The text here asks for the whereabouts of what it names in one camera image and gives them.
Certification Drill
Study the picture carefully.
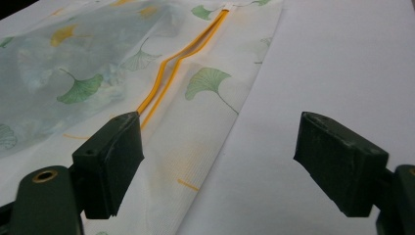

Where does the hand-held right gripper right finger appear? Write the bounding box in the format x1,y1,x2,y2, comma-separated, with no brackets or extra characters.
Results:
293,111,395,218

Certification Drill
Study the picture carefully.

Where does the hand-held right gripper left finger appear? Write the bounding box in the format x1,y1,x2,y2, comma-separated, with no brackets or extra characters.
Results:
69,111,146,220

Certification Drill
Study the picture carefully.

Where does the white leaf-print mesh laundry bag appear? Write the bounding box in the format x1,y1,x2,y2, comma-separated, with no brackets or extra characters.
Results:
0,0,286,235

